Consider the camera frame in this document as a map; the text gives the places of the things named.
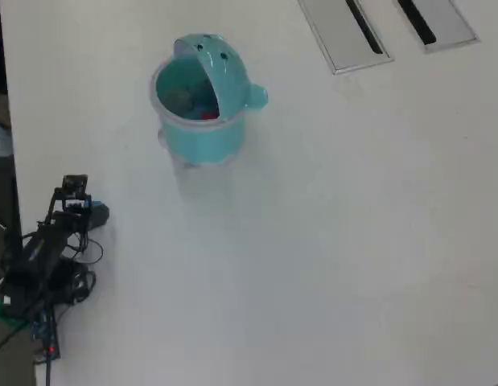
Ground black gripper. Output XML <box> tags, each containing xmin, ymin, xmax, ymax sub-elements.
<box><xmin>50</xmin><ymin>186</ymin><xmax>111</xmax><ymax>233</ymax></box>

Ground teal whale-shaped bin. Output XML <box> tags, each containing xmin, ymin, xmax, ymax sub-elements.
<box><xmin>148</xmin><ymin>34</ymin><xmax>270</xmax><ymax>168</ymax></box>

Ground white grey shoe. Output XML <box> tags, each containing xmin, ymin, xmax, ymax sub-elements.
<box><xmin>0</xmin><ymin>122</ymin><xmax>12</xmax><ymax>158</ymax></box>

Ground blue circuit board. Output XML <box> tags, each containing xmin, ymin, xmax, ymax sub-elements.
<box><xmin>31</xmin><ymin>307</ymin><xmax>61</xmax><ymax>361</ymax></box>

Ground grey green crumpled ball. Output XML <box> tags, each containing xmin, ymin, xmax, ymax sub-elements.
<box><xmin>163</xmin><ymin>86</ymin><xmax>193</xmax><ymax>113</ymax></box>

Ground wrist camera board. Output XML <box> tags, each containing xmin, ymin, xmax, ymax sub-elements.
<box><xmin>62</xmin><ymin>174</ymin><xmax>89</xmax><ymax>199</ymax></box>

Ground thin black arm wires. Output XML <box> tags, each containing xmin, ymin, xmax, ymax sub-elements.
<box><xmin>59</xmin><ymin>231</ymin><xmax>105</xmax><ymax>306</ymax></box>

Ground black vertical post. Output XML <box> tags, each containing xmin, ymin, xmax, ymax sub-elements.
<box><xmin>2</xmin><ymin>168</ymin><xmax>23</xmax><ymax>262</ymax></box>

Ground thick black power cable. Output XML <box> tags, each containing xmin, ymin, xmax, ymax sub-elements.
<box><xmin>0</xmin><ymin>321</ymin><xmax>55</xmax><ymax>386</ymax></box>

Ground silver cable grommet plate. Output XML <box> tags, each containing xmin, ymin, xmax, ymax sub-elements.
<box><xmin>393</xmin><ymin>0</ymin><xmax>481</xmax><ymax>54</ymax></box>
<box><xmin>297</xmin><ymin>0</ymin><xmax>395</xmax><ymax>76</ymax></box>

